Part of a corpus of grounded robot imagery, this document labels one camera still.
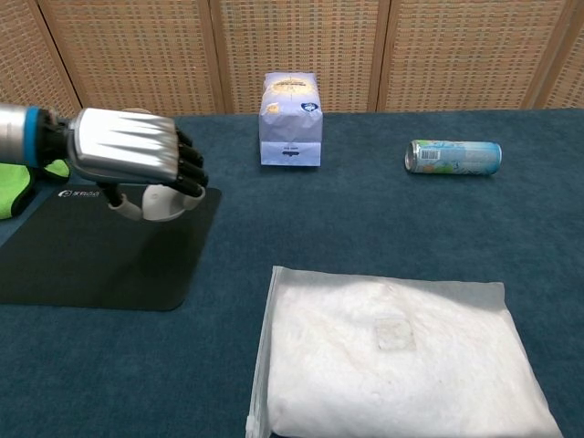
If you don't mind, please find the woven bamboo folding screen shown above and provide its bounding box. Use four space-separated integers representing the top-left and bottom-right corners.
0 0 584 120

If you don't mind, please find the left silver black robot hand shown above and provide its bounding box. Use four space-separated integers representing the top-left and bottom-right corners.
39 108 210 224

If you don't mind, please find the green cloth with black trim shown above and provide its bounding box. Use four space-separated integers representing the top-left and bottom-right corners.
0 157 73 222

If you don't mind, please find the pale lavender paper bag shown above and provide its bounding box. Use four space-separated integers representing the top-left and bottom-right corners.
257 71 325 169

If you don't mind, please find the teal table mat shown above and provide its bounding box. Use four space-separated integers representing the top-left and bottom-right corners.
0 108 584 438

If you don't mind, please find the white frosted plastic zip bag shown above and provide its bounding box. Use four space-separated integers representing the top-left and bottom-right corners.
245 266 566 438

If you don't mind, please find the white computer mouse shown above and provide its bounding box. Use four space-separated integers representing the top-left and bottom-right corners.
139 183 193 224

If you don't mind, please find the light blue drink can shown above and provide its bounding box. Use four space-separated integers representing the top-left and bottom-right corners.
403 139 504 177

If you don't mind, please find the black mouse pad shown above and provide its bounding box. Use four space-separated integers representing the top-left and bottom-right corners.
0 184 224 313

